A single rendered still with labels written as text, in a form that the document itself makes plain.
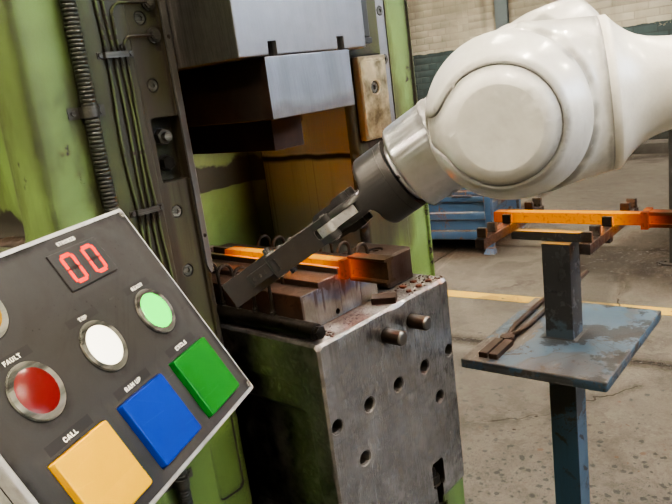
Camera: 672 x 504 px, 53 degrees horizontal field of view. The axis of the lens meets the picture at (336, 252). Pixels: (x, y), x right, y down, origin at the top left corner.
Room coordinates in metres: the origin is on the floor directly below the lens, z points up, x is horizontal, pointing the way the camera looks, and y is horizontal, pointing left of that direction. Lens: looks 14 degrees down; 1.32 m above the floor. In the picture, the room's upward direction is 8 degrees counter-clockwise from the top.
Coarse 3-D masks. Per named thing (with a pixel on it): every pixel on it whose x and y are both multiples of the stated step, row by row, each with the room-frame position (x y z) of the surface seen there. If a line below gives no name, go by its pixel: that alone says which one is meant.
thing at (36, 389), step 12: (24, 372) 0.56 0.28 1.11; (36, 372) 0.57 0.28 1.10; (24, 384) 0.55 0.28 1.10; (36, 384) 0.56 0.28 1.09; (48, 384) 0.57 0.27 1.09; (24, 396) 0.54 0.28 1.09; (36, 396) 0.55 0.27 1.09; (48, 396) 0.56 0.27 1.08; (36, 408) 0.54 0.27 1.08; (48, 408) 0.55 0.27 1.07
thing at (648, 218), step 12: (516, 216) 1.42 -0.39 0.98; (528, 216) 1.40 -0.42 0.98; (540, 216) 1.39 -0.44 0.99; (552, 216) 1.37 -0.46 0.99; (564, 216) 1.36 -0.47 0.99; (576, 216) 1.34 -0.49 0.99; (588, 216) 1.32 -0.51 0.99; (600, 216) 1.31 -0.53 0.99; (624, 216) 1.28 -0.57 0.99; (636, 216) 1.27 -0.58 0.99; (648, 216) 1.25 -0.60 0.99; (660, 216) 1.25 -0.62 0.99; (648, 228) 1.25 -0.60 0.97
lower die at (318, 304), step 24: (216, 264) 1.33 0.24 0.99; (240, 264) 1.30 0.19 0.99; (312, 264) 1.19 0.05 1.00; (216, 288) 1.22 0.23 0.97; (288, 288) 1.13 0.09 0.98; (312, 288) 1.11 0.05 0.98; (336, 288) 1.14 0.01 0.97; (360, 288) 1.18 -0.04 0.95; (264, 312) 1.14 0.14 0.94; (288, 312) 1.09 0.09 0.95; (312, 312) 1.09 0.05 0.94
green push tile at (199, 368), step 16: (192, 352) 0.74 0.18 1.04; (208, 352) 0.76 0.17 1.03; (176, 368) 0.70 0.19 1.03; (192, 368) 0.72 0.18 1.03; (208, 368) 0.74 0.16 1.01; (224, 368) 0.76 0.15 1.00; (192, 384) 0.70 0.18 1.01; (208, 384) 0.72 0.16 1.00; (224, 384) 0.74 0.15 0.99; (208, 400) 0.70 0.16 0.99; (224, 400) 0.72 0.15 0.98; (208, 416) 0.69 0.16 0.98
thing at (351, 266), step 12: (228, 252) 1.36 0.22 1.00; (240, 252) 1.34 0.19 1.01; (252, 252) 1.31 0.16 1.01; (324, 264) 1.18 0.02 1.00; (336, 264) 1.16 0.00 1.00; (348, 264) 1.14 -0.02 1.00; (360, 264) 1.13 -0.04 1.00; (372, 264) 1.11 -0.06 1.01; (384, 264) 1.10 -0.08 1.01; (348, 276) 1.14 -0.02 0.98; (360, 276) 1.14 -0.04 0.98; (372, 276) 1.12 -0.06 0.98; (384, 276) 1.10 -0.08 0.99
